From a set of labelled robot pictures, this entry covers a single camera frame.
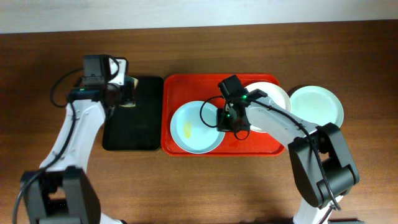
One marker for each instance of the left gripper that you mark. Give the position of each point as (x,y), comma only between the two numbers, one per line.
(127,93)

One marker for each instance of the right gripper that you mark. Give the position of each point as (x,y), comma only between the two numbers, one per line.
(225,126)

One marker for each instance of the green and yellow sponge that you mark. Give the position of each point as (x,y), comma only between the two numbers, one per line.
(132,104)

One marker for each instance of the light blue plate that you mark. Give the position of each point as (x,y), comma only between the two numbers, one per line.
(190,133)

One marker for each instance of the white plate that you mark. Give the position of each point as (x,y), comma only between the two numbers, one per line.
(275,92)

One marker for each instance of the light green plate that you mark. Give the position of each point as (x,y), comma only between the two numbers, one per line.
(317,105)

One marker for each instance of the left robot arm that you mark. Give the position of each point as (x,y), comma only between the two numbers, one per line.
(59,191)

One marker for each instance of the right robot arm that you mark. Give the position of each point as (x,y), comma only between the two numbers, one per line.
(322,164)

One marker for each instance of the red plastic tray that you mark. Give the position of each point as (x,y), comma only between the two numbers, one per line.
(183,88)

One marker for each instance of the black plastic tray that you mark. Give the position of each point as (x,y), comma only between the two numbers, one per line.
(137,128)

